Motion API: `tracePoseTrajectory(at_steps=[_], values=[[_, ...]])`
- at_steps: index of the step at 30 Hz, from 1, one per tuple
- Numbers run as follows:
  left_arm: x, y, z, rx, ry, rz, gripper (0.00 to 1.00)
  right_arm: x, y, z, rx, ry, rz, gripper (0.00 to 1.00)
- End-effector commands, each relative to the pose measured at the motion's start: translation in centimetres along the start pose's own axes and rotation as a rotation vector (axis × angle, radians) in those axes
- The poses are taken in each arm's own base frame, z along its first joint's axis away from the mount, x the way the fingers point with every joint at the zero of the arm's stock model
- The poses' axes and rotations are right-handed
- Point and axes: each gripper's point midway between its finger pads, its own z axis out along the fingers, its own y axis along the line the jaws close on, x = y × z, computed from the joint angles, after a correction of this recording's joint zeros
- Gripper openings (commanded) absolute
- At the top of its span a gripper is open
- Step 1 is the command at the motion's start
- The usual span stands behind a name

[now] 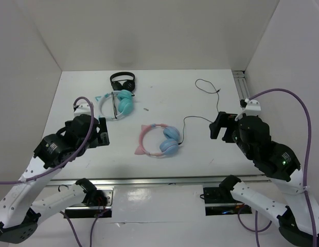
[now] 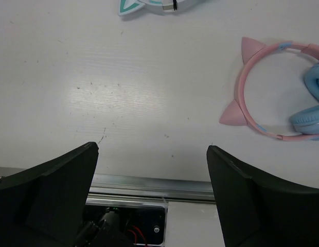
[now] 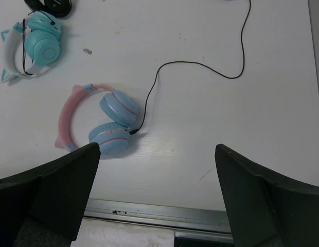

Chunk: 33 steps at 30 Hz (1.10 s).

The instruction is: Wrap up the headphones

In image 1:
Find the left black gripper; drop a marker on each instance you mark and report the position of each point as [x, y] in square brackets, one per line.
[103, 139]

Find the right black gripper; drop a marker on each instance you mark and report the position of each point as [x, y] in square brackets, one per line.
[223, 119]

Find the pink blue cat-ear headphones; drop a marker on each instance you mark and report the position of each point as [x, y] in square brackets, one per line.
[158, 140]

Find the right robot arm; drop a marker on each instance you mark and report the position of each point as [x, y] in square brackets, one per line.
[297, 219]

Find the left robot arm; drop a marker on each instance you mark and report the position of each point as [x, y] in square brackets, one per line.
[20, 212]

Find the teal white cat-ear headphones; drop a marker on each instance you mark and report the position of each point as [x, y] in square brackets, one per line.
[122, 104]

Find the black headphones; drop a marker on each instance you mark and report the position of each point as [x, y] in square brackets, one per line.
[123, 84]

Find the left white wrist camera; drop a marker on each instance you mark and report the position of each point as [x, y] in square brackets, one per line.
[84, 108]

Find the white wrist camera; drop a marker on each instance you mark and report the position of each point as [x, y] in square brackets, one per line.
[84, 108]
[250, 107]

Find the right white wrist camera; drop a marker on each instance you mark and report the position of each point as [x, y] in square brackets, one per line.
[250, 107]

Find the aluminium right rail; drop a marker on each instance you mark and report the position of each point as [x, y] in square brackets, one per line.
[241, 84]

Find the aluminium rail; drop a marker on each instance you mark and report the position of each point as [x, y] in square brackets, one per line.
[241, 84]
[160, 181]

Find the aluminium front rail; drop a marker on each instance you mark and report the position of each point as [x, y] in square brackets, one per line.
[160, 181]

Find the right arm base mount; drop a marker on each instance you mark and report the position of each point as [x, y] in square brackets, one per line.
[219, 202]

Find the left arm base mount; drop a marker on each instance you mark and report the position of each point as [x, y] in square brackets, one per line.
[100, 202]

